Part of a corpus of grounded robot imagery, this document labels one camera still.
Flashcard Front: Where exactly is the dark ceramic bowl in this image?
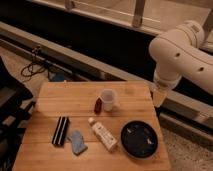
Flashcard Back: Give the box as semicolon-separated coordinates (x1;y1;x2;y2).
120;120;158;159

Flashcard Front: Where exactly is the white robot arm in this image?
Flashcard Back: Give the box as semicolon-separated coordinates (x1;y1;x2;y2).
149;20;213;107

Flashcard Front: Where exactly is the translucent plastic cup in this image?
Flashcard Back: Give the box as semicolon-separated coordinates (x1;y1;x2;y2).
100;89;116;111

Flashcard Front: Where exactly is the small brown bottle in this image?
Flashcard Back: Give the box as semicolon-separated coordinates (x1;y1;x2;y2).
94;98;102;114

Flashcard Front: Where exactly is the white lotion bottle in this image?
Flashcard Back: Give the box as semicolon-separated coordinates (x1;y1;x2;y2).
88;117;117;152

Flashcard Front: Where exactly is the blue cloth mitt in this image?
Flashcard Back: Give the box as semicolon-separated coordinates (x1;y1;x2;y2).
67;130;88;156

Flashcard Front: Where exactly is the blue object on floor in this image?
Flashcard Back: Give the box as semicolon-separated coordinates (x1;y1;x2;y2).
49;74;66;82

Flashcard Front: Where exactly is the black white striped box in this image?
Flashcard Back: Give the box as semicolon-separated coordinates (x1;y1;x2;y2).
52;117;69;147

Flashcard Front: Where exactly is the black chair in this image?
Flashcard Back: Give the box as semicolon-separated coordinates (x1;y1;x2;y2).
0;56;34;171

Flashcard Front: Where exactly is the black cable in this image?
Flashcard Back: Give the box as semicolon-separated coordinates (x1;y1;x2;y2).
20;46;51;83

